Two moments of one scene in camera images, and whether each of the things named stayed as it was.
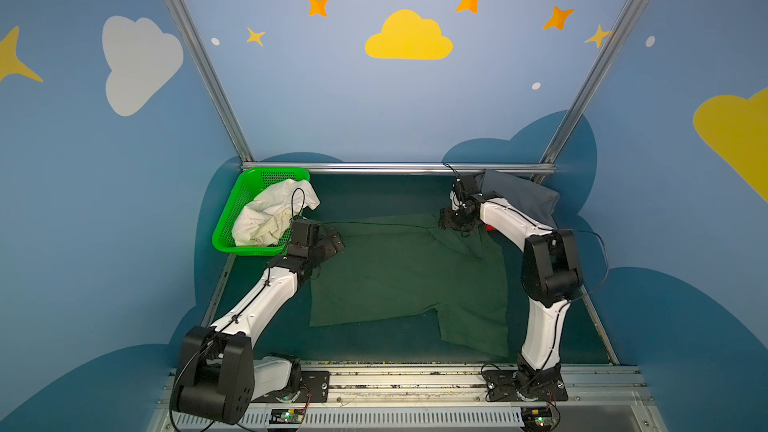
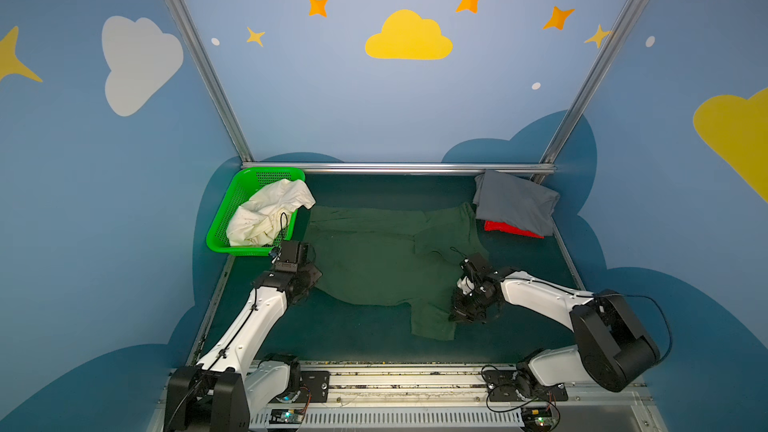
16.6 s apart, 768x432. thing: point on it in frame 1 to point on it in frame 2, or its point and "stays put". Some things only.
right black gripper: (453, 216) to (465, 305)
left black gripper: (327, 240) to (308, 277)
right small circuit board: (537, 418) stays put
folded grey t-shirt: (533, 201) stays put
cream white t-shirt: (265, 219) stays put
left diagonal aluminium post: (189, 28) stays put
